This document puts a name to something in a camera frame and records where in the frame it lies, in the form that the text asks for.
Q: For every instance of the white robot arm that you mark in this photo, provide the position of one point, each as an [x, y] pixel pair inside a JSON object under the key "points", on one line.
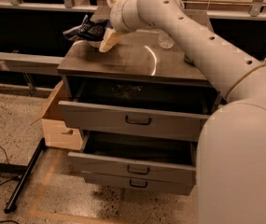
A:
{"points": [[231, 154]]}

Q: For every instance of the top grey drawer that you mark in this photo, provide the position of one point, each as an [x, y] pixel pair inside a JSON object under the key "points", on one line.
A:
{"points": [[132, 121]]}

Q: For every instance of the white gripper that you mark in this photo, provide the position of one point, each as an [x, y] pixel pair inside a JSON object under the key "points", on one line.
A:
{"points": [[118, 16]]}

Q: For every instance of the middle grey drawer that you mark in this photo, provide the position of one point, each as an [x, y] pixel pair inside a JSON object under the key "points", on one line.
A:
{"points": [[151, 170]]}

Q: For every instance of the grey metal drawer cabinet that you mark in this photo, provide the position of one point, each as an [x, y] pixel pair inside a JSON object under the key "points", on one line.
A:
{"points": [[137, 73]]}

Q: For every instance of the black metal stand leg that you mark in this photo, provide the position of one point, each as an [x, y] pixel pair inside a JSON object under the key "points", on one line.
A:
{"points": [[11, 204]]}

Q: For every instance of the clear plastic water bottle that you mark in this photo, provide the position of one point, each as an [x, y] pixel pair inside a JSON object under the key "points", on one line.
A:
{"points": [[165, 41]]}

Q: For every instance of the cardboard box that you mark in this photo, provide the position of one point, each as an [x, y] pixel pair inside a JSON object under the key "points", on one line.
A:
{"points": [[55, 132]]}

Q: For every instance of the grey shelf rail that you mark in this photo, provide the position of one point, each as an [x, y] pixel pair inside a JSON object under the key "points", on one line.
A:
{"points": [[27, 63]]}

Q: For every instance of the bottom grey drawer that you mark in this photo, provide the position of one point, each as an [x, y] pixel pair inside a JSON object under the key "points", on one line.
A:
{"points": [[181, 184]]}

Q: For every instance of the blue chip bag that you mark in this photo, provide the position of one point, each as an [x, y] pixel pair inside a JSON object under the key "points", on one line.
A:
{"points": [[88, 30]]}

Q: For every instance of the green soda can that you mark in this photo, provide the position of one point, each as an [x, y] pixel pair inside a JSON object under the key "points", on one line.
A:
{"points": [[189, 61]]}

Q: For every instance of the grey drawer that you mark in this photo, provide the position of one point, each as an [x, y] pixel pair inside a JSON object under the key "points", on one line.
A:
{"points": [[151, 170], [132, 121], [181, 184]]}

